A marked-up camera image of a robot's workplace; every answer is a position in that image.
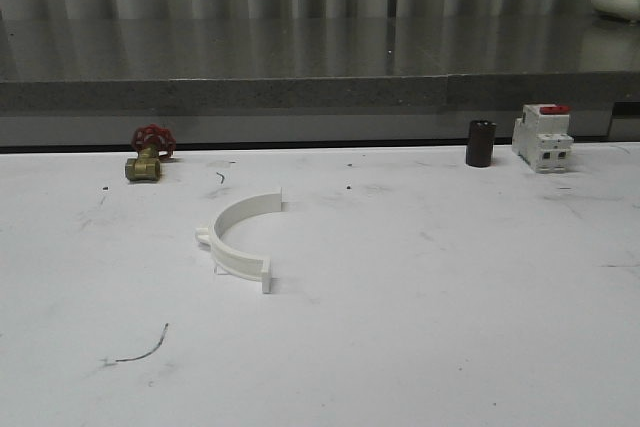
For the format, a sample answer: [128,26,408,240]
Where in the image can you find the white circuit breaker red switch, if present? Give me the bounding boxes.
[512,104,574,173]

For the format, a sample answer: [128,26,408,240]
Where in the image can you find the white half-ring pipe clamp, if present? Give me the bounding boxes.
[195,188,282,294]

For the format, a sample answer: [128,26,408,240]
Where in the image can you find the dark brown cylindrical coupling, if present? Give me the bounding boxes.
[465,120,496,168]

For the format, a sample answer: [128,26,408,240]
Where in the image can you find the grey stone countertop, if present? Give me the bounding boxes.
[1,15,639,151]

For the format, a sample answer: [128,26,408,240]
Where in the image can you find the brass valve red handwheel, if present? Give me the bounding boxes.
[124,124,176,182]

